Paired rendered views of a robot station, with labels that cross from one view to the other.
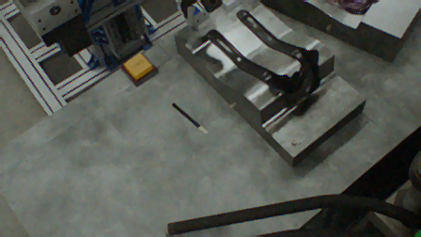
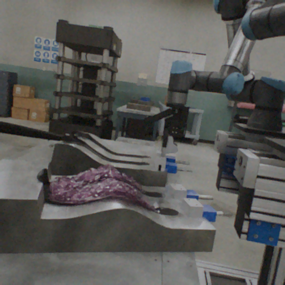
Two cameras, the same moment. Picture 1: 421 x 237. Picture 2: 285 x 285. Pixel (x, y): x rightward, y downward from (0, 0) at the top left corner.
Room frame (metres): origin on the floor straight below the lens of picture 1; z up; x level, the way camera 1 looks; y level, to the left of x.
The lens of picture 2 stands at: (1.57, -0.92, 1.14)
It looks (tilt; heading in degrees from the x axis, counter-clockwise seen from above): 10 degrees down; 124
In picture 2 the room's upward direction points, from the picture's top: 8 degrees clockwise
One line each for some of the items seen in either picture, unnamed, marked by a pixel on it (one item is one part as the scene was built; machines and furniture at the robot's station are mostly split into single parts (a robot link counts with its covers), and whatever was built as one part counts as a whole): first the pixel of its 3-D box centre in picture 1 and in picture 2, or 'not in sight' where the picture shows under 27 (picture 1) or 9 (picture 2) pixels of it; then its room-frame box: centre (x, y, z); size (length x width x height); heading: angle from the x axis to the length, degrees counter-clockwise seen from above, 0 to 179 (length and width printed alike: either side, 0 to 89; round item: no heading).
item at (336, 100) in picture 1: (266, 67); (99, 158); (0.86, -0.16, 0.87); 0.50 x 0.26 x 0.14; 32
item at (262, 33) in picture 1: (265, 50); (104, 147); (0.88, -0.16, 0.92); 0.35 x 0.16 x 0.09; 32
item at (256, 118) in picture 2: not in sight; (266, 117); (1.26, 0.50, 1.09); 0.15 x 0.15 x 0.10
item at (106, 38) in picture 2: not in sight; (89, 88); (-2.59, 3.08, 1.03); 1.54 x 0.94 x 2.06; 123
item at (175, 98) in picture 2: not in sight; (176, 98); (1.05, 0.02, 1.12); 0.08 x 0.08 x 0.05
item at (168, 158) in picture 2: (192, 14); (172, 161); (1.06, 0.03, 0.89); 0.13 x 0.05 x 0.05; 31
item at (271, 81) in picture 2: not in sight; (270, 92); (1.25, 0.50, 1.20); 0.13 x 0.12 x 0.14; 171
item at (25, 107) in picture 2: not in sight; (32, 103); (-4.98, 3.46, 0.42); 0.86 x 0.33 x 0.83; 33
